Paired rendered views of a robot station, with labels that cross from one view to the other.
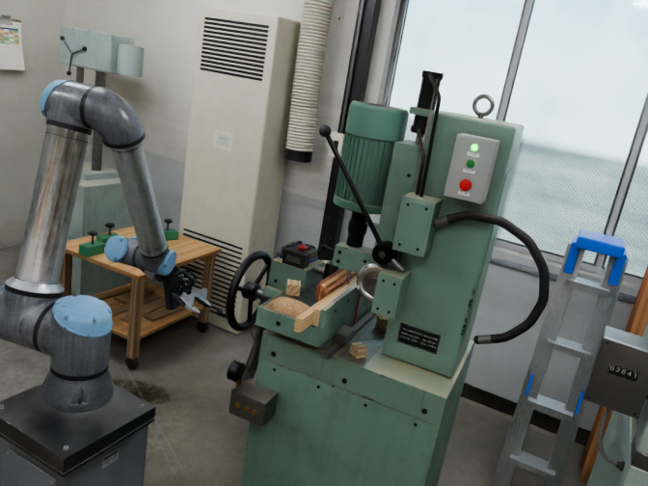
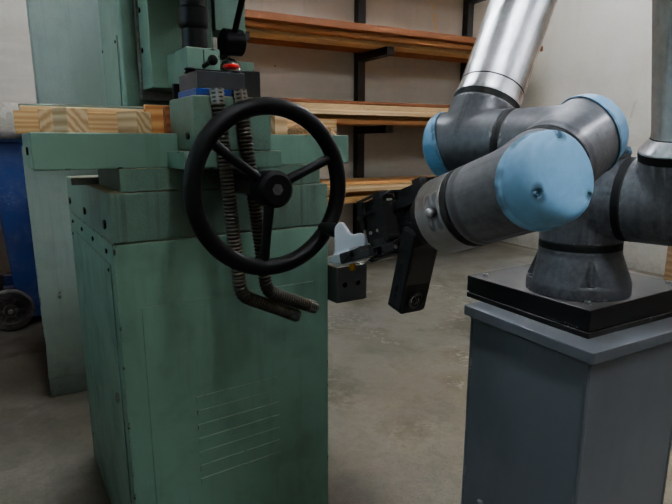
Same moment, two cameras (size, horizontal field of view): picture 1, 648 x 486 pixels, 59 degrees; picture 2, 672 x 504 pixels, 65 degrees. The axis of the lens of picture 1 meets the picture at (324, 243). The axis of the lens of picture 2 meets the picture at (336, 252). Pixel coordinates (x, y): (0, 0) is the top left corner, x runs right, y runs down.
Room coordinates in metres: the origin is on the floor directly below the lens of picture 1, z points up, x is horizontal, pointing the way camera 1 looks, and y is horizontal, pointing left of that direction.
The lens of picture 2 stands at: (2.49, 0.82, 0.88)
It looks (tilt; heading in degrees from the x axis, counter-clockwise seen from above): 12 degrees down; 215
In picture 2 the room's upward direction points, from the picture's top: straight up
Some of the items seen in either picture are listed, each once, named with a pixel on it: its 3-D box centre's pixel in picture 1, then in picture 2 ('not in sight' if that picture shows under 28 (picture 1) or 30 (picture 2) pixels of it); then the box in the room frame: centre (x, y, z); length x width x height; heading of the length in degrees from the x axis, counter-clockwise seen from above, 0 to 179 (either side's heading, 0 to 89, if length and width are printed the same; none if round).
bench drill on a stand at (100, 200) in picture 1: (97, 163); not in sight; (3.54, 1.50, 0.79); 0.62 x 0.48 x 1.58; 62
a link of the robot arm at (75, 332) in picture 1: (79, 333); (587, 193); (1.39, 0.62, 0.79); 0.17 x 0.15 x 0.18; 76
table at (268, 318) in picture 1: (316, 292); (205, 149); (1.78, 0.00, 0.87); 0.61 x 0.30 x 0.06; 158
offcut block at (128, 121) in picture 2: not in sight; (134, 122); (1.91, -0.03, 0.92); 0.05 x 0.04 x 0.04; 100
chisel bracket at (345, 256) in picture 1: (357, 260); (194, 73); (1.70, -0.11, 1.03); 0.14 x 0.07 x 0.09; 68
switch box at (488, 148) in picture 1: (472, 168); not in sight; (1.46, -0.34, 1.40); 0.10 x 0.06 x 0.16; 68
